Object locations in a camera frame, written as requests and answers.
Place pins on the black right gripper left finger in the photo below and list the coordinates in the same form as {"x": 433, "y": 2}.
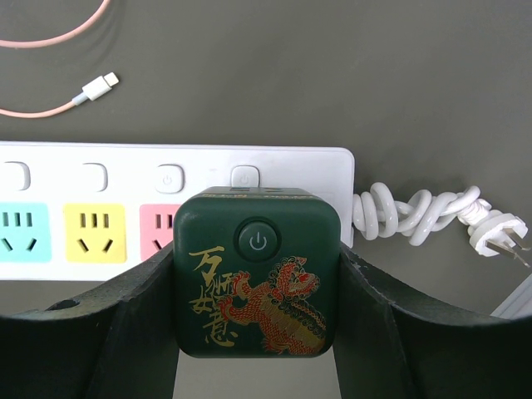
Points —
{"x": 116, "y": 340}

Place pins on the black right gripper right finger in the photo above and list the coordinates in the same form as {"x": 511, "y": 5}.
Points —
{"x": 393, "y": 341}

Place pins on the dark green cube socket adapter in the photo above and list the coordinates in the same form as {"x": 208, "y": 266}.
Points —
{"x": 256, "y": 273}

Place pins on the white multicolour power strip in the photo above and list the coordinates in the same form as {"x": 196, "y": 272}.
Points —
{"x": 87, "y": 212}

